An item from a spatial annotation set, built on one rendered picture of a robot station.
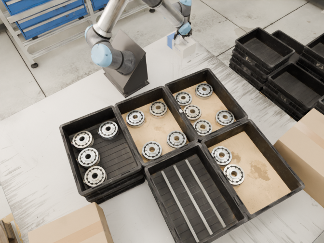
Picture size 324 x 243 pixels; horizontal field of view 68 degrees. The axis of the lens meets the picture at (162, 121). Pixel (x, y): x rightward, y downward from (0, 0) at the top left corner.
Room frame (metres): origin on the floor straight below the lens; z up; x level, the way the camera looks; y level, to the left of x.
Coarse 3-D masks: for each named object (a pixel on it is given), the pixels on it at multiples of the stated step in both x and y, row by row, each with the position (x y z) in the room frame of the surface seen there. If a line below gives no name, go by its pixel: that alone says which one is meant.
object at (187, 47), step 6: (168, 36) 1.47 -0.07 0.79; (180, 36) 1.47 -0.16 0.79; (168, 42) 1.46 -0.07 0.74; (180, 42) 1.40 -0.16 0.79; (186, 42) 1.39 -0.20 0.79; (192, 42) 1.39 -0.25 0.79; (174, 48) 1.41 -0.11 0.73; (180, 48) 1.35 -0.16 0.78; (186, 48) 1.34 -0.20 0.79; (192, 48) 1.37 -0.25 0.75; (180, 54) 1.34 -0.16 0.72; (186, 54) 1.34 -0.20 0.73
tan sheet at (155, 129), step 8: (128, 112) 0.78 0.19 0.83; (144, 112) 0.77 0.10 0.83; (168, 112) 0.76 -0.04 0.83; (152, 120) 0.72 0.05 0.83; (160, 120) 0.71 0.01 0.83; (168, 120) 0.71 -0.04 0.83; (128, 128) 0.67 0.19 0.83; (136, 128) 0.67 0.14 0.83; (144, 128) 0.67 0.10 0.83; (152, 128) 0.66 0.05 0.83; (160, 128) 0.66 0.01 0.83; (168, 128) 0.66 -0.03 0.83; (176, 128) 0.66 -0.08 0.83; (136, 136) 0.62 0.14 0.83; (144, 136) 0.61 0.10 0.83; (152, 136) 0.61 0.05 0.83; (160, 136) 0.61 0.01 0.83; (136, 144) 0.57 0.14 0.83; (144, 144) 0.57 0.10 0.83; (160, 144) 0.56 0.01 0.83; (144, 160) 0.48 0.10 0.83
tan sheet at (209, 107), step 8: (192, 88) 0.93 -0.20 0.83; (192, 96) 0.87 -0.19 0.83; (216, 96) 0.86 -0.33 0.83; (192, 104) 0.81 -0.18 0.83; (200, 104) 0.81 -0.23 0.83; (208, 104) 0.81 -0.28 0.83; (216, 104) 0.81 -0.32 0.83; (208, 112) 0.75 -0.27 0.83; (216, 112) 0.75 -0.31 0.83; (208, 120) 0.70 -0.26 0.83; (216, 128) 0.65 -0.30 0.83
